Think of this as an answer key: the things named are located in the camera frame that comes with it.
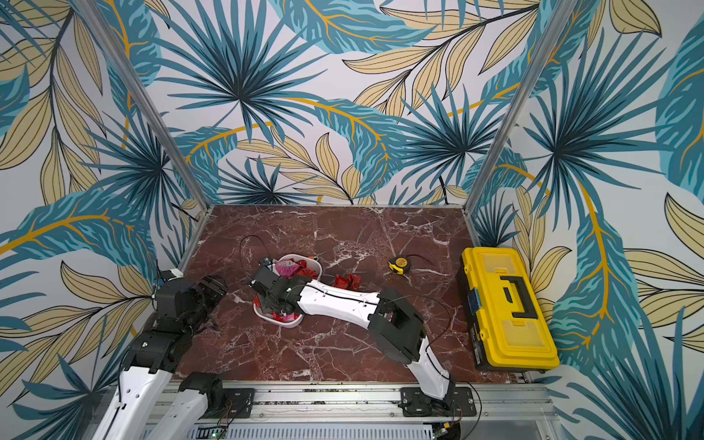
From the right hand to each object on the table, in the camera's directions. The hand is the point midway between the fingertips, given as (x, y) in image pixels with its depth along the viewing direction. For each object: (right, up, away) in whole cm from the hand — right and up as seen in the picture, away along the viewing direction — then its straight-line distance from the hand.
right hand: (268, 294), depth 83 cm
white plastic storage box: (+11, +6, +13) cm, 18 cm away
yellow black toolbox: (+67, -6, -11) cm, 68 cm away
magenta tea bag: (+3, +7, +9) cm, 12 cm away
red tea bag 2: (+25, +1, +12) cm, 27 cm away
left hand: (-10, +4, -8) cm, 14 cm away
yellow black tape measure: (+42, +7, +15) cm, 46 cm away
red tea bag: (+2, -8, +3) cm, 9 cm away
